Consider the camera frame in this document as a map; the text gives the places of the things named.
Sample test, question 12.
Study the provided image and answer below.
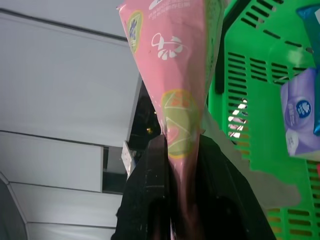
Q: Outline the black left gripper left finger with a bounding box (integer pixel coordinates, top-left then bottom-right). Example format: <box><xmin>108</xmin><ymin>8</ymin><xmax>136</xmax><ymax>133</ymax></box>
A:
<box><xmin>111</xmin><ymin>135</ymin><xmax>173</xmax><ymax>240</ymax></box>

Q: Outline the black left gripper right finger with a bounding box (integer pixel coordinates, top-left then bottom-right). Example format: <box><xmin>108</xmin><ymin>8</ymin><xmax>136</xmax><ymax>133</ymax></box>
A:
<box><xmin>192</xmin><ymin>134</ymin><xmax>276</xmax><ymax>240</ymax></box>

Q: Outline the pink snack packet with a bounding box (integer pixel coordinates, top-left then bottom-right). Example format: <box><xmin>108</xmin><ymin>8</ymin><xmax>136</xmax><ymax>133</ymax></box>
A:
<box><xmin>116</xmin><ymin>0</ymin><xmax>226</xmax><ymax>240</ymax></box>

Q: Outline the green plastic basket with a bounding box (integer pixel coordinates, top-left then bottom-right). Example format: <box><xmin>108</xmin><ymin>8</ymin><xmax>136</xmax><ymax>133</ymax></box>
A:
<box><xmin>203</xmin><ymin>0</ymin><xmax>320</xmax><ymax>240</ymax></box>

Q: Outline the purple tissue pack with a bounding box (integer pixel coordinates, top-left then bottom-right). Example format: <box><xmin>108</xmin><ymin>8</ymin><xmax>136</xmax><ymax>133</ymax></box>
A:
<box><xmin>279</xmin><ymin>67</ymin><xmax>320</xmax><ymax>159</ymax></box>

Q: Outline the blue foil packet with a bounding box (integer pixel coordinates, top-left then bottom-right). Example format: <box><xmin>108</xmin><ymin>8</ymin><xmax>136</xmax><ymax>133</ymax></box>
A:
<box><xmin>296</xmin><ymin>4</ymin><xmax>320</xmax><ymax>55</ymax></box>

